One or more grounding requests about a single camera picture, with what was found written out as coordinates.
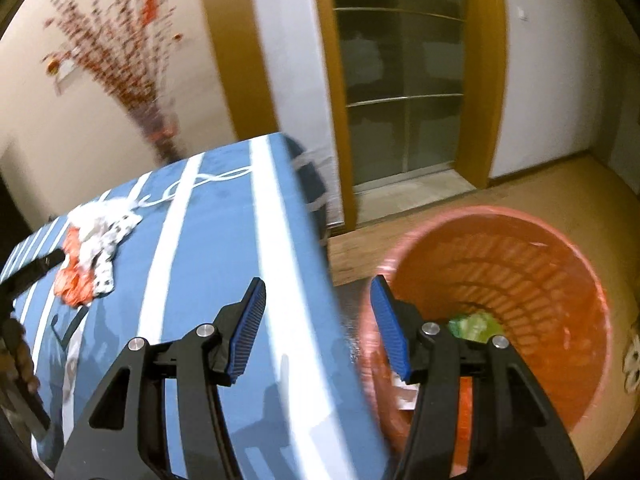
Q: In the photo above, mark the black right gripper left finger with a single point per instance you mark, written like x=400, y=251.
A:
x=122, y=432

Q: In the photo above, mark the black white patterned bag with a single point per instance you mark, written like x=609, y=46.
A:
x=103, y=271

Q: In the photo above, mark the red berry branch bouquet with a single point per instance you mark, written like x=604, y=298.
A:
x=124, y=47

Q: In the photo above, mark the orange plastic waste basket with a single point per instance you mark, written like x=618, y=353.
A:
x=530, y=282

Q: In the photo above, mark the red plastic bag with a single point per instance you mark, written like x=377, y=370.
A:
x=74, y=282

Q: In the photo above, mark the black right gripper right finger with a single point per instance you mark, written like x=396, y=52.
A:
x=515, y=431

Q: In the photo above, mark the green plastic bag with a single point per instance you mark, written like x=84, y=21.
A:
x=478, y=326

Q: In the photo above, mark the white translucent plastic bag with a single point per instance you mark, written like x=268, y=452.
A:
x=102, y=225

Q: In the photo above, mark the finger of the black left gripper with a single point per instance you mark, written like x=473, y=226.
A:
x=19, y=281

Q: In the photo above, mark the left hand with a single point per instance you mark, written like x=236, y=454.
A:
x=16, y=360

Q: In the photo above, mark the wooden framed glass door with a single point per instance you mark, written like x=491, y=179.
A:
x=416, y=86

